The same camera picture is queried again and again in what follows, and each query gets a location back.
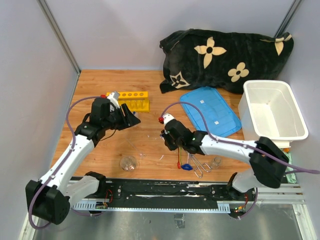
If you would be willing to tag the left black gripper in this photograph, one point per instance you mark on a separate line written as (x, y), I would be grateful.
(132, 119)

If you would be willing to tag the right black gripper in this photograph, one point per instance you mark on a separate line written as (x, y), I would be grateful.
(166, 136)

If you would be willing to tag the yellow test tube rack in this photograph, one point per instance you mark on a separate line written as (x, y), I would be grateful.
(136, 101)

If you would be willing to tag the clear plastic tube rack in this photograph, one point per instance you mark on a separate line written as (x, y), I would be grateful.
(136, 114)

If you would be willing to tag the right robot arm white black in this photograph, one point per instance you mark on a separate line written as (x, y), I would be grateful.
(267, 162)

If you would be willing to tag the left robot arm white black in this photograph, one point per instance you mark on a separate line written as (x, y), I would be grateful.
(50, 198)

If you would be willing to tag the red spatula spoon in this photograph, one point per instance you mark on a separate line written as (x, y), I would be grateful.
(179, 158)

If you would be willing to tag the metal crucible tongs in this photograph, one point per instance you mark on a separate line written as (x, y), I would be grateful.
(200, 168)

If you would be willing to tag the glass flask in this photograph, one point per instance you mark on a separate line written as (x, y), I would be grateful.
(128, 163)

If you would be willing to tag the blue plastic tray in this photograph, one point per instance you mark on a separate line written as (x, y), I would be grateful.
(220, 118)

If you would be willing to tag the small glass bottle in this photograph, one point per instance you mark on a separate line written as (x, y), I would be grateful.
(215, 163)

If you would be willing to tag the black floral blanket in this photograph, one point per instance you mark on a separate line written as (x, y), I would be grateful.
(196, 58)

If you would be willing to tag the white plastic bin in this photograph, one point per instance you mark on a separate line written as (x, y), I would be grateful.
(268, 108)

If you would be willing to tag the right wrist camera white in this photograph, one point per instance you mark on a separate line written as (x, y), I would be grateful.
(167, 117)

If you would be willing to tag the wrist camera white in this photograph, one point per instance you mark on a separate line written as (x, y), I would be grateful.
(167, 117)
(113, 97)

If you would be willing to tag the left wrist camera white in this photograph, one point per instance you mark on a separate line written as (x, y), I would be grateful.
(113, 97)

